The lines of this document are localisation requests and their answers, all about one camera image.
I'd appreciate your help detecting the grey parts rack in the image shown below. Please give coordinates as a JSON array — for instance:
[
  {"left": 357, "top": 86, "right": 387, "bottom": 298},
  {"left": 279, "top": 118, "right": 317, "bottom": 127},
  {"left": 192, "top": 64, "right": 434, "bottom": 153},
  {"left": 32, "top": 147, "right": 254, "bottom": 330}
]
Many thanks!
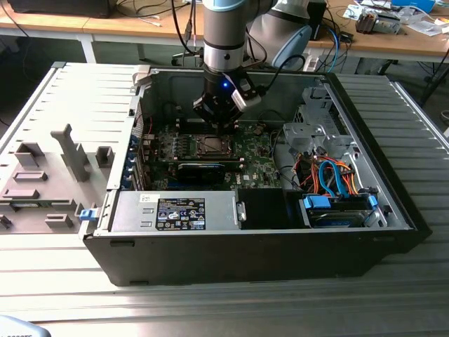
[{"left": 0, "top": 122, "right": 116, "bottom": 234}]

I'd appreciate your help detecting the blue box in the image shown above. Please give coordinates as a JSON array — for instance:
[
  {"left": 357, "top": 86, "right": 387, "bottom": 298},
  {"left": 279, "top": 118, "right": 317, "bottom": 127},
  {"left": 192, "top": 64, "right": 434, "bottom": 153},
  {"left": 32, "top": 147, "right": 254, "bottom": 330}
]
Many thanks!
[{"left": 391, "top": 0, "right": 436, "bottom": 10}]

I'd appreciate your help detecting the CPU socket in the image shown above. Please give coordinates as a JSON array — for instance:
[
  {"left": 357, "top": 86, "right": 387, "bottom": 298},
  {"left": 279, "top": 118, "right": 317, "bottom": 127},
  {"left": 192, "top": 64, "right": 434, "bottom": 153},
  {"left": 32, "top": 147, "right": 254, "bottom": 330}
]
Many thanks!
[{"left": 194, "top": 135, "right": 234, "bottom": 158}]

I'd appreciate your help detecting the grey metal disk bay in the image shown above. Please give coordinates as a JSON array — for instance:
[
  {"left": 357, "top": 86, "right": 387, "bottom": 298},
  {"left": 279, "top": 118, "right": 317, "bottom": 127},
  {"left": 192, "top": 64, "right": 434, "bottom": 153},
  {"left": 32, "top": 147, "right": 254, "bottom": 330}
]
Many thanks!
[{"left": 282, "top": 86, "right": 355, "bottom": 159}]

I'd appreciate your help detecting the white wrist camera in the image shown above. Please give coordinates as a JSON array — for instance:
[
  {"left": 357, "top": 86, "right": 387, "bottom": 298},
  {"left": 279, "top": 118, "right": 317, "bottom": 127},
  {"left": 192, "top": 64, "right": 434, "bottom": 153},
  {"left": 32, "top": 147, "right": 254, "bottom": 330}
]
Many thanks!
[{"left": 230, "top": 72, "right": 263, "bottom": 113}]

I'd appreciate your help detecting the CPU with silver top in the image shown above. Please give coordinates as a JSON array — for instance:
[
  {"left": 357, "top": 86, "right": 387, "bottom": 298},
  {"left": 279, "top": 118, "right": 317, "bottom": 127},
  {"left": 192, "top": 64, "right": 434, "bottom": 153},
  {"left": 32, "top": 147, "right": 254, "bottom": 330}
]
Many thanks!
[{"left": 203, "top": 138, "right": 225, "bottom": 152}]

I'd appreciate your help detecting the green motherboard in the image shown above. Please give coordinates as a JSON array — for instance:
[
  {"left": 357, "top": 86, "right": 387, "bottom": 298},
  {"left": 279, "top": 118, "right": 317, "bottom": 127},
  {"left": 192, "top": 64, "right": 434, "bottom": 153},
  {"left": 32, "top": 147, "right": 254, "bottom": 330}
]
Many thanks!
[{"left": 140, "top": 121, "right": 284, "bottom": 192}]

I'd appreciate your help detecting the CPU cooler heat sink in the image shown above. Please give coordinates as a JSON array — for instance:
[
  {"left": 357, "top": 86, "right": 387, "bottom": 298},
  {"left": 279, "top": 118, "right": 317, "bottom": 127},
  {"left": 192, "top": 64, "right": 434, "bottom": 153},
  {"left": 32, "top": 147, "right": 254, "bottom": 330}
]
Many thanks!
[{"left": 356, "top": 8, "right": 403, "bottom": 36}]

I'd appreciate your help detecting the blue hanging cable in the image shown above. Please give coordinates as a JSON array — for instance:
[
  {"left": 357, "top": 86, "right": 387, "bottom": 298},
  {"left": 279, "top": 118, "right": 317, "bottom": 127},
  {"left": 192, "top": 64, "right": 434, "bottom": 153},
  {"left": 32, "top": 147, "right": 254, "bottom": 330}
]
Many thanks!
[{"left": 328, "top": 26, "right": 347, "bottom": 73}]

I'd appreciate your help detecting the black flat box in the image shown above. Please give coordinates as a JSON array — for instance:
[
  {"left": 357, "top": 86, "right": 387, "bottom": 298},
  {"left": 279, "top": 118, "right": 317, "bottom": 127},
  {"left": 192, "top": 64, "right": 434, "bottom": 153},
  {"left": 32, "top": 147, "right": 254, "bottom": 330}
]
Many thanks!
[{"left": 6, "top": 0, "right": 113, "bottom": 18}]

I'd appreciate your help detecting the wooden desk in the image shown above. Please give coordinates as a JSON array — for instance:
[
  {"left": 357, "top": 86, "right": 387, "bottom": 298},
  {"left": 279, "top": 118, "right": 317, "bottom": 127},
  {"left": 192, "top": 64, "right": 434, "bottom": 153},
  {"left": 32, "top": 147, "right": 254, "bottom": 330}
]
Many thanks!
[
  {"left": 301, "top": 0, "right": 449, "bottom": 71},
  {"left": 0, "top": 0, "right": 206, "bottom": 64}
]

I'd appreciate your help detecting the black hanging cable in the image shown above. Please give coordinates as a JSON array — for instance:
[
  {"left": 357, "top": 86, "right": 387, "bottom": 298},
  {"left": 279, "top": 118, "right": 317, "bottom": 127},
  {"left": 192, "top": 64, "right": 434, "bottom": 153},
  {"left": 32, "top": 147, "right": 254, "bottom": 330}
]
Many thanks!
[{"left": 180, "top": 0, "right": 199, "bottom": 67}]

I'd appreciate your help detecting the black graphics card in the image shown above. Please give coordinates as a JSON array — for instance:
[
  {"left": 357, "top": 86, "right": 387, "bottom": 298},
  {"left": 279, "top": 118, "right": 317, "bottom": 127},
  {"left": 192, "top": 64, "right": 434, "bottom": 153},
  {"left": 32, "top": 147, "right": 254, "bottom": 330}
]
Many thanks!
[{"left": 176, "top": 161, "right": 226, "bottom": 186}]

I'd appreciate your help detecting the orange wire bundle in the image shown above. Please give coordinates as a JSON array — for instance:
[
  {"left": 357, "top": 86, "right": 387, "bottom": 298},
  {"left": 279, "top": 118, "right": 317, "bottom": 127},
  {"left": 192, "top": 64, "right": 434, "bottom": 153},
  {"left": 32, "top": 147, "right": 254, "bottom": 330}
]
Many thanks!
[{"left": 297, "top": 157, "right": 361, "bottom": 196}]

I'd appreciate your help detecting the hard disk in blue carrier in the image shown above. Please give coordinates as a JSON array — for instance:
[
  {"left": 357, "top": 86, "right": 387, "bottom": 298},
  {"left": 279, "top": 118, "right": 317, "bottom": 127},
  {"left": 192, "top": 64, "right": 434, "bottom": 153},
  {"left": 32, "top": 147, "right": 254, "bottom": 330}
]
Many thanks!
[{"left": 300, "top": 194, "right": 380, "bottom": 229}]

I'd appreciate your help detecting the grey rounded device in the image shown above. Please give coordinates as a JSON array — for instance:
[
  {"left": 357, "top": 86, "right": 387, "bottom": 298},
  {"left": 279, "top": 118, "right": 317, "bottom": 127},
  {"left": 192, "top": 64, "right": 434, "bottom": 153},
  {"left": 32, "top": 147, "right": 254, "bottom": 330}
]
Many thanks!
[{"left": 0, "top": 314, "right": 46, "bottom": 337}]

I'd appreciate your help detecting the black and grey PC case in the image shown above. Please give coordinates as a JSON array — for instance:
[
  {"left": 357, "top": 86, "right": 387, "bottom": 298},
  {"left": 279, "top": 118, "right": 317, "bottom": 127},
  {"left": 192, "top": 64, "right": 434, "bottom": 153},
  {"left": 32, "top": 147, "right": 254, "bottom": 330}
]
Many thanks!
[{"left": 79, "top": 65, "right": 432, "bottom": 287}]

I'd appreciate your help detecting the metal socket cover frame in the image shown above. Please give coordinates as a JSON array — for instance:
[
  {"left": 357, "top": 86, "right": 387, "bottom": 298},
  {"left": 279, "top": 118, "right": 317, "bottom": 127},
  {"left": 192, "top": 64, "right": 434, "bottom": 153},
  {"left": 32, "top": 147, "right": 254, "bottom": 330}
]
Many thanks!
[{"left": 195, "top": 134, "right": 235, "bottom": 157}]

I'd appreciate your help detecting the blue data cable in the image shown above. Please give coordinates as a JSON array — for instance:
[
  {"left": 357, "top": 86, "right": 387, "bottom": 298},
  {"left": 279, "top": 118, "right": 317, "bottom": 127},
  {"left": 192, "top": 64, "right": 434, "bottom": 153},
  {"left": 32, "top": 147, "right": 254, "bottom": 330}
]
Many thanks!
[{"left": 317, "top": 159, "right": 347, "bottom": 199}]

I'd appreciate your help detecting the thin black looped cable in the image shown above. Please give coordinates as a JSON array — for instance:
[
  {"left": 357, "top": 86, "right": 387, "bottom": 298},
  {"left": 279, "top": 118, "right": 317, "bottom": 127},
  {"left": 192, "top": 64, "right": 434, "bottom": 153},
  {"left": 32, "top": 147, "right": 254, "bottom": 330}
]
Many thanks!
[{"left": 258, "top": 110, "right": 286, "bottom": 124}]

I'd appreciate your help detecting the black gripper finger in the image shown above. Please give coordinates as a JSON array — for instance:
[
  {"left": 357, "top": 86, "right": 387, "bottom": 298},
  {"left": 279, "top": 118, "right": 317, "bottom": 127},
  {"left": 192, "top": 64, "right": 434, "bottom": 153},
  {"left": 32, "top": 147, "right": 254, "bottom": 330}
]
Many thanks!
[
  {"left": 224, "top": 108, "right": 245, "bottom": 135},
  {"left": 192, "top": 91, "right": 233, "bottom": 134}
]

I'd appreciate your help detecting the grey power supply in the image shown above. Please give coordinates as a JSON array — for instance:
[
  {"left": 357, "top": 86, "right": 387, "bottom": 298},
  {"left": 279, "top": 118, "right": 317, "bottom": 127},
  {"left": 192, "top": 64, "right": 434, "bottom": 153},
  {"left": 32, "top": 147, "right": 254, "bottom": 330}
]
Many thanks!
[{"left": 108, "top": 191, "right": 246, "bottom": 232}]

